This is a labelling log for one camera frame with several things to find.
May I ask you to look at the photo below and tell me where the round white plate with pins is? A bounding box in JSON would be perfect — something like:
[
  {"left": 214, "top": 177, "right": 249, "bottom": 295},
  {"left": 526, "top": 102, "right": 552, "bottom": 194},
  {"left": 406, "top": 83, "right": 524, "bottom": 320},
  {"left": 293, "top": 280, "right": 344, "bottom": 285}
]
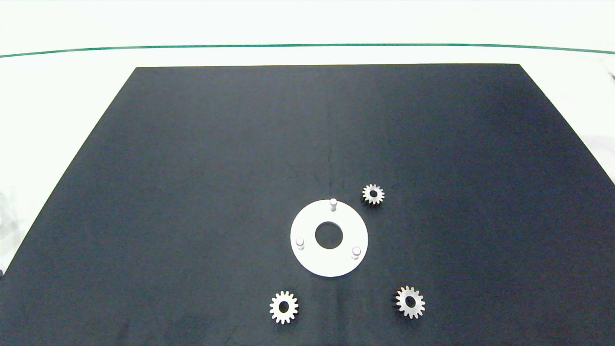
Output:
[{"left": 290, "top": 198, "right": 369, "bottom": 278}]

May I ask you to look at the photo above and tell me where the dark mat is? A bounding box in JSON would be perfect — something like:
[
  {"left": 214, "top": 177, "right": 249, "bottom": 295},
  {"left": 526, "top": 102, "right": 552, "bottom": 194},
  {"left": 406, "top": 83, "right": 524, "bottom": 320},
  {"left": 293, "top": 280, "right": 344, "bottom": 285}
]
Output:
[{"left": 0, "top": 63, "right": 615, "bottom": 346}]

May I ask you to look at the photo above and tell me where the steel spur gear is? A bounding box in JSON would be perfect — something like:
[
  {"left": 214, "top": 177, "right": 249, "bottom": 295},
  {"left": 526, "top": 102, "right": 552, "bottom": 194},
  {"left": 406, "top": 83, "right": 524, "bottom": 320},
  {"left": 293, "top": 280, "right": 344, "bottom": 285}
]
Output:
[
  {"left": 394, "top": 286, "right": 426, "bottom": 319},
  {"left": 269, "top": 290, "right": 299, "bottom": 325},
  {"left": 362, "top": 184, "right": 385, "bottom": 206}
]

